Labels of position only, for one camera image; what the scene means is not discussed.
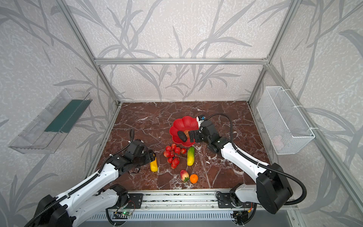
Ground yellow fake squash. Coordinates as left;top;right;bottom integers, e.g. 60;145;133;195
150;158;158;173

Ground red fake cherry tomato bunch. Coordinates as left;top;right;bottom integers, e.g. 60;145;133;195
163;143;187;169

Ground small fake orange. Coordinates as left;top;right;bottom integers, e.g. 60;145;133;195
190;174;199;184

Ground dark fake avocado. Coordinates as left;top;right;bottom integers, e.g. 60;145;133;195
177;131;188;142

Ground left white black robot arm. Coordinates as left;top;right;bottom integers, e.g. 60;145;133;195
26;140;156;227

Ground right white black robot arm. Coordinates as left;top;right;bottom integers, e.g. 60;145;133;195
188;118;293;214

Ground red flower-shaped fruit bowl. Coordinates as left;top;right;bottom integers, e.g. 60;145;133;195
169;116;198;147

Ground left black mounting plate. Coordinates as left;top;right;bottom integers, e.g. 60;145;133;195
122;193;144;210

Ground black mounting plate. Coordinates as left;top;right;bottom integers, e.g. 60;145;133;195
215;191;254;209
122;193;144;210

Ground green circuit board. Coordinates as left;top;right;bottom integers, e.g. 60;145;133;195
112;211;133;220

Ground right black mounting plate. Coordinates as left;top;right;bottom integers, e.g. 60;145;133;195
215;191;254;209

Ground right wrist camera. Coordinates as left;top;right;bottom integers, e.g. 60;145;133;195
196;115;206;127

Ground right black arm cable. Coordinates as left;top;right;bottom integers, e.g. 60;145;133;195
205;113;308;206

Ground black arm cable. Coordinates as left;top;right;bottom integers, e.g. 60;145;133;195
205;113;308;206
24;129;135;227

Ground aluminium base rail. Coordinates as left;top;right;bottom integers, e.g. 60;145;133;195
85;189;300;212

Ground white wire mesh basket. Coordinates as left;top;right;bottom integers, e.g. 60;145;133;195
257;86;315;155

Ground clear plastic wall bin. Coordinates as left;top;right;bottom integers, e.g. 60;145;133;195
9;89;93;154

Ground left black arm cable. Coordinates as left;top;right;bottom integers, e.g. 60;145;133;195
24;129;135;227

